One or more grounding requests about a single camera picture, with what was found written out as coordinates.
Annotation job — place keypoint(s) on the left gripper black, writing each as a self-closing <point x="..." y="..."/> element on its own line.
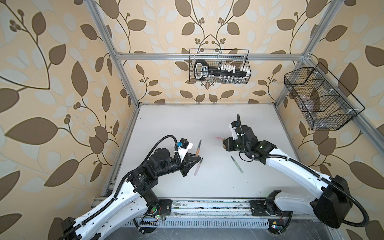
<point x="186" y="165"/>

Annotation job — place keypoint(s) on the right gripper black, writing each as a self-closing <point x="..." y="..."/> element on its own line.
<point x="228" y="141"/>

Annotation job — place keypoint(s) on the brown fountain pen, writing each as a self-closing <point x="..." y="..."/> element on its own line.
<point x="198" y="148"/>

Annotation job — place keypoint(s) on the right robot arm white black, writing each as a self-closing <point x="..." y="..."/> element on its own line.
<point x="328" y="198"/>

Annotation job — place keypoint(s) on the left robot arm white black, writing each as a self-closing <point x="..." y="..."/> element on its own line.
<point x="133" y="197"/>

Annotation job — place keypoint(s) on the pink fountain pen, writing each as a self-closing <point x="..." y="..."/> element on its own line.
<point x="198" y="167"/>

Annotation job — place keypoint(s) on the black socket holder tool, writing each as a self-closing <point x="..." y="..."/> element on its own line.
<point x="203" y="70"/>

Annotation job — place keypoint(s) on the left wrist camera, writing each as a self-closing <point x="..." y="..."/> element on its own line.
<point x="182" y="148"/>

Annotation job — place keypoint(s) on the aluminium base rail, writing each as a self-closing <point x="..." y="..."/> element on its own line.
<point x="200" y="213"/>

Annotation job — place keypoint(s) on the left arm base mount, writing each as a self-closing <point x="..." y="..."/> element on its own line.
<point x="162" y="208"/>

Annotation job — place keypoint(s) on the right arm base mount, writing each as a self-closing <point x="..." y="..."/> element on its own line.
<point x="259" y="209"/>

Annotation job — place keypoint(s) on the rear wire basket black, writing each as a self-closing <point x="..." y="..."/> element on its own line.
<point x="237" y="57"/>

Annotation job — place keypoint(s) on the side wire basket black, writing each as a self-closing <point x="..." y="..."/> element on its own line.
<point x="326" y="103"/>

